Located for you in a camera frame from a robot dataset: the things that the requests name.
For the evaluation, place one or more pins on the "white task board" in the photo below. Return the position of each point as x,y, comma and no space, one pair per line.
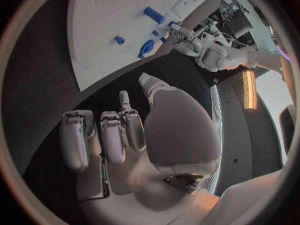
105,18

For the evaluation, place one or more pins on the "glowing light bar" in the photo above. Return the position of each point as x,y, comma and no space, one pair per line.
250,90

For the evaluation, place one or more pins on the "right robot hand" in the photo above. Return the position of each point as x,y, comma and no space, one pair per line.
178,135

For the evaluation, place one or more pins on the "blue long cylinder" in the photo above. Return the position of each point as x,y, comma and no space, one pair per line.
154,15

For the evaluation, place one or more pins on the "cluttered workshop desk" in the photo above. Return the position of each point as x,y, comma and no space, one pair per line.
236,20

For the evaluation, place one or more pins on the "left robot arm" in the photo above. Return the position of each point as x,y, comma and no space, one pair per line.
234,57

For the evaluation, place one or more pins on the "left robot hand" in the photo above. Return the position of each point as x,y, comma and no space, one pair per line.
185,36

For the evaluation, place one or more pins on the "blue peg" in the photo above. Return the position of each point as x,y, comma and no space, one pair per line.
119,40

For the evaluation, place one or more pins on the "small blue plug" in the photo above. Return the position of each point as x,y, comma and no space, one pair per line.
163,40
155,32

